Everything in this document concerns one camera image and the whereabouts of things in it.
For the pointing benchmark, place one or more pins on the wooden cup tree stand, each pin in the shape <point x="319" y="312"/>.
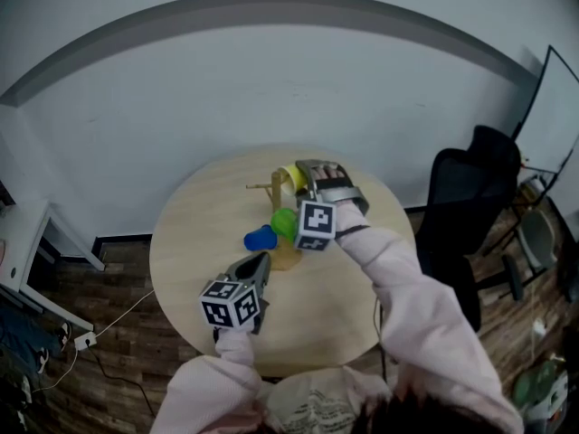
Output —
<point x="277" y="192"/>

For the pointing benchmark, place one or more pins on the green floor fan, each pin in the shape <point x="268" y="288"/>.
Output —
<point x="536" y="382"/>

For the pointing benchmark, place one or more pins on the person's right forearm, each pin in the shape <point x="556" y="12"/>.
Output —
<point x="384" y="265"/>

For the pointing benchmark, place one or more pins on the clear storage box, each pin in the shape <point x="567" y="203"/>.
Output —
<point x="552" y="405"/>

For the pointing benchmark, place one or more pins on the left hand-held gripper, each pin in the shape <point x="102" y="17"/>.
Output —
<point x="226" y="308"/>

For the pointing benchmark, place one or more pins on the green plastic cup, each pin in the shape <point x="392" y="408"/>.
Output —
<point x="284" y="222"/>

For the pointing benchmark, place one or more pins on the yellow plastic cup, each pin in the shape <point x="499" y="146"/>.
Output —
<point x="291" y="180"/>

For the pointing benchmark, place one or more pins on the white cabinet frame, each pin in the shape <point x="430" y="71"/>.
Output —
<point x="27" y="242"/>

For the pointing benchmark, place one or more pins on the white power strip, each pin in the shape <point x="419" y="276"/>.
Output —
<point x="539" y="327"/>

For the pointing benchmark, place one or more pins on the blue plastic cup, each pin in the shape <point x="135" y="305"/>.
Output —
<point x="260" y="238"/>

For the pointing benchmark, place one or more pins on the whiteboard on black stand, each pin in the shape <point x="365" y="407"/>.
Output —
<point x="556" y="102"/>

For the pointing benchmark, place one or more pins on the grey shell chair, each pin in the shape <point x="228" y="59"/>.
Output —
<point x="536" y="238"/>

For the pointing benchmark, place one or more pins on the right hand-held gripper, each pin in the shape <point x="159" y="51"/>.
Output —
<point x="316" y="222"/>

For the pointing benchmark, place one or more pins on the person's left forearm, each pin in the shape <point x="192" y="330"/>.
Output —
<point x="235" y="355"/>

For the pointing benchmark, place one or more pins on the person's right hand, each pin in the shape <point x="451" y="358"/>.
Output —
<point x="330" y="173"/>

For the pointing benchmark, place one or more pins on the yellowish box stack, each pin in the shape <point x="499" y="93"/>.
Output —
<point x="530" y="189"/>

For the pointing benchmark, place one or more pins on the person's torso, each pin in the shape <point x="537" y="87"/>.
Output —
<point x="316" y="400"/>

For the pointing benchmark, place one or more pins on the black mesh office chair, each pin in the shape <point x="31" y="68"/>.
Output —
<point x="466" y="188"/>

